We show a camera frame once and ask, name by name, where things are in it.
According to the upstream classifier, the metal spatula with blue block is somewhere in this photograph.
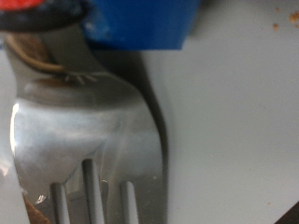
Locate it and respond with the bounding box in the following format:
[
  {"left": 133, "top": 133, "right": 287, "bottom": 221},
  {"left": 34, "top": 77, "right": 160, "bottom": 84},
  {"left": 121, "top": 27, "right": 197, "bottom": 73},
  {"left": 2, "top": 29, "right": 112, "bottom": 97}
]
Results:
[{"left": 0, "top": 0, "right": 202, "bottom": 224}]

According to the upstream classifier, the silver toaster oven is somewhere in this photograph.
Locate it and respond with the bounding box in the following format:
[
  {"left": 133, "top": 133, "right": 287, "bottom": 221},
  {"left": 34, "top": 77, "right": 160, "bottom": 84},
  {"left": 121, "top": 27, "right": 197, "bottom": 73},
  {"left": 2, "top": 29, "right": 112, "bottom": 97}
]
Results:
[{"left": 0, "top": 0, "right": 299, "bottom": 224}]

